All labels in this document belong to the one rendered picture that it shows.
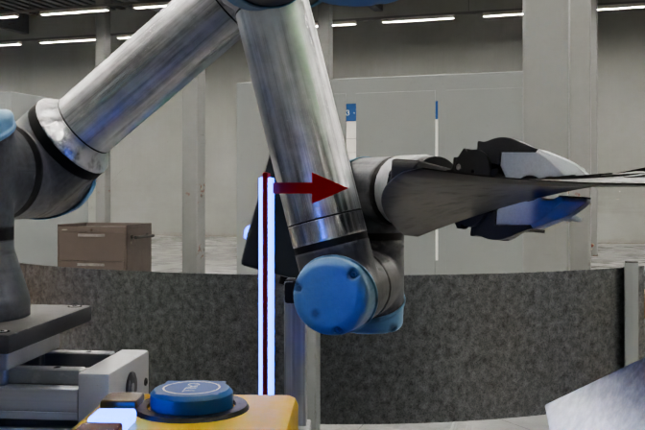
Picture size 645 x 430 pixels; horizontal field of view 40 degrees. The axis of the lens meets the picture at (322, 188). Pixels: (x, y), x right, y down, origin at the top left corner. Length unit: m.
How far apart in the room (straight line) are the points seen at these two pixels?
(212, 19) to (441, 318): 1.56
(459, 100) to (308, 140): 5.89
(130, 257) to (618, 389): 6.73
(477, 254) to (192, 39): 5.74
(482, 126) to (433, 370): 4.36
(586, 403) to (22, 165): 0.66
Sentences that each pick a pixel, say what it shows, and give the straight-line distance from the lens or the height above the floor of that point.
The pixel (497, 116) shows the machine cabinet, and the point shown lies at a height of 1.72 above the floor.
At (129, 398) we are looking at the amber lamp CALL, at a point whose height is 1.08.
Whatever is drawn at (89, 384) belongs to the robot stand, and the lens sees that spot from 0.95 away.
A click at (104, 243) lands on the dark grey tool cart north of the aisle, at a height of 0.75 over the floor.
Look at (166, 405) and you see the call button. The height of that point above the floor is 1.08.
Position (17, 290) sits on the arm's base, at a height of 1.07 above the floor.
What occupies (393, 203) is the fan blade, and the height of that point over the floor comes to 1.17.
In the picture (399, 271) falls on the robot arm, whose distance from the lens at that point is 0.98.
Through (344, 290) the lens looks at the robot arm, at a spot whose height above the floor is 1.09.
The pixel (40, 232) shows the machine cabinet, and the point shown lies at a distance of 10.63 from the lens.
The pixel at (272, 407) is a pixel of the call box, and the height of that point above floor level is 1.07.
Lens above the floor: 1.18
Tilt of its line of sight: level
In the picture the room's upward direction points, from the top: straight up
